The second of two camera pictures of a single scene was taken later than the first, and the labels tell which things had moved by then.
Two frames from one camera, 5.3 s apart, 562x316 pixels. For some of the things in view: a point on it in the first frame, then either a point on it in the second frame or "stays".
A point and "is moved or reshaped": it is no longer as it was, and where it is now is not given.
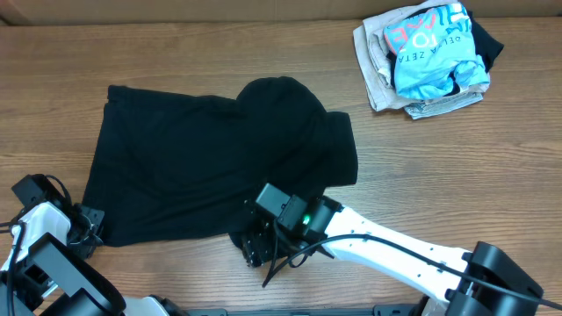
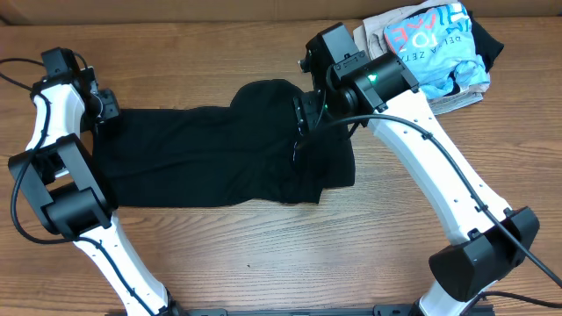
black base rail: x=383 y=310 stays
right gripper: x=262 y=243 to x=313 y=111
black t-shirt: x=167 y=166 is moved or reshaped
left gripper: x=89 y=233 to x=109 y=104
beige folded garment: x=371 y=49 stays
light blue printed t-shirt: x=435 y=49 stays
